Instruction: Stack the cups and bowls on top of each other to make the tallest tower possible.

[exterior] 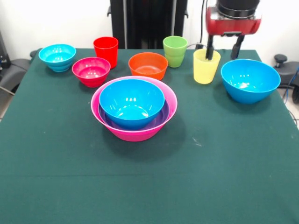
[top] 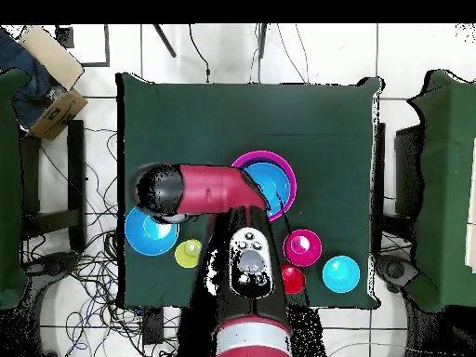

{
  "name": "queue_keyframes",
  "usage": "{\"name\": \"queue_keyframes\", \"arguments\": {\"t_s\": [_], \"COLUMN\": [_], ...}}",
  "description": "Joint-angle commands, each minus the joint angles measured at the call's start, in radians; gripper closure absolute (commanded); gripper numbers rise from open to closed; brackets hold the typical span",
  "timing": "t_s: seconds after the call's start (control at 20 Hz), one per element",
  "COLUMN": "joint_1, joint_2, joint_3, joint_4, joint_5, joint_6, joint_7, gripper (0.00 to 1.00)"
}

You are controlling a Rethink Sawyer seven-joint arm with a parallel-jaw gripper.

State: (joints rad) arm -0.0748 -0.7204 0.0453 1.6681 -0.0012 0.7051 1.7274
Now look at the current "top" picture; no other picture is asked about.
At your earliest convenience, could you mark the medium blue bowl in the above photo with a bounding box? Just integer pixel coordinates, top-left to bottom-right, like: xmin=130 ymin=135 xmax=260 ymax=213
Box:
xmin=125 ymin=205 xmax=180 ymax=257
xmin=243 ymin=162 xmax=292 ymax=213

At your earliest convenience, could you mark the large pink bowl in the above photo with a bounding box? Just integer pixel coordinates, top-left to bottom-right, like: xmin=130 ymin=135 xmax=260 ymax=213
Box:
xmin=231 ymin=150 xmax=298 ymax=223

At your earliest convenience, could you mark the yellow cup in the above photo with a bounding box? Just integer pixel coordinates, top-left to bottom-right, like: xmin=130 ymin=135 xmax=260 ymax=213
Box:
xmin=174 ymin=238 xmax=205 ymax=270

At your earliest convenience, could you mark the small crimson bowl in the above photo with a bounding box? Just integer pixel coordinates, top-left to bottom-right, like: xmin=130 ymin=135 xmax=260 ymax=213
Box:
xmin=283 ymin=229 xmax=324 ymax=268

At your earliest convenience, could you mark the dark green tablecloth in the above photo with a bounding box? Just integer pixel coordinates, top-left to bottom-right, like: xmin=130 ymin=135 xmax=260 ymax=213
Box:
xmin=116 ymin=72 xmax=384 ymax=310

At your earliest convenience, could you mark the red cup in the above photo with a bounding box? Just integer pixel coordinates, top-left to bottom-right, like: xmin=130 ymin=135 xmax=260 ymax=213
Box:
xmin=280 ymin=264 xmax=307 ymax=296

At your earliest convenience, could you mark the small blue bowl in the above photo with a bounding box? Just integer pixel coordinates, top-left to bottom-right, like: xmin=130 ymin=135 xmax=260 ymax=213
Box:
xmin=322 ymin=255 xmax=362 ymax=295

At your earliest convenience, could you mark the black floor box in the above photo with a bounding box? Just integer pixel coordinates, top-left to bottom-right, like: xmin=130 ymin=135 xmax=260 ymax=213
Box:
xmin=141 ymin=307 xmax=165 ymax=345

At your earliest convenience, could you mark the black box cabinet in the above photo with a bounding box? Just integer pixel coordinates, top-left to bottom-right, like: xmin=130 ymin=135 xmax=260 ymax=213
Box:
xmin=393 ymin=126 xmax=425 ymax=217

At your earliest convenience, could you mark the brown cardboard box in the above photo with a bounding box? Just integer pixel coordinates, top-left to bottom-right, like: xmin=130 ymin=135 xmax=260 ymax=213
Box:
xmin=29 ymin=88 xmax=89 ymax=141

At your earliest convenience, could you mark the beige cushion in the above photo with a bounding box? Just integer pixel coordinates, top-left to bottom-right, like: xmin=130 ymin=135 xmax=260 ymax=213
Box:
xmin=18 ymin=24 xmax=85 ymax=91

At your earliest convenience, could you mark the dark blue cloth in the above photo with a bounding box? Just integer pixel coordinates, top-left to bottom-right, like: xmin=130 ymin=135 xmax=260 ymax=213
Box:
xmin=0 ymin=29 xmax=64 ymax=129

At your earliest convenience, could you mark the black cable with connector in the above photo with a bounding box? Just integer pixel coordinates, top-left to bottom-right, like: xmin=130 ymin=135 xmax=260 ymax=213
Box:
xmin=188 ymin=23 xmax=211 ymax=83

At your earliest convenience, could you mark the tangle of black cables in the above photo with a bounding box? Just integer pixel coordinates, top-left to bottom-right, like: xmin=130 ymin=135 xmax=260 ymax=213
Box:
xmin=21 ymin=126 xmax=187 ymax=357

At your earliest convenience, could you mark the black stand frame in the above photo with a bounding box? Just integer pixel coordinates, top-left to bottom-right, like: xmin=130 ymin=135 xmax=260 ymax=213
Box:
xmin=20 ymin=119 xmax=86 ymax=252

